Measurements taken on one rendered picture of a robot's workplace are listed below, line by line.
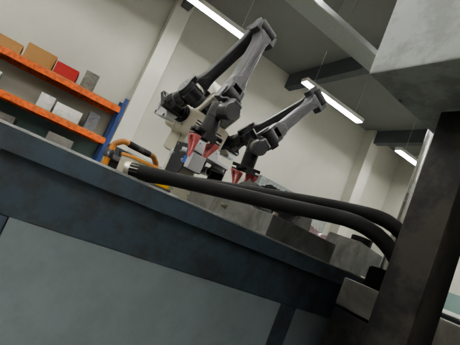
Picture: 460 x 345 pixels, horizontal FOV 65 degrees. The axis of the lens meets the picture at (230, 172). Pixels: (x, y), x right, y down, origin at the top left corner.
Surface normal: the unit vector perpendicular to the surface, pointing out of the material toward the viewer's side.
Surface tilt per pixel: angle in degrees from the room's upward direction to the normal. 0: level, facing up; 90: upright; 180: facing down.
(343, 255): 90
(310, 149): 90
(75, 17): 90
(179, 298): 90
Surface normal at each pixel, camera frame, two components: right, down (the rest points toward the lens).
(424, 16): -0.77, -0.40
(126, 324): 0.51, 0.09
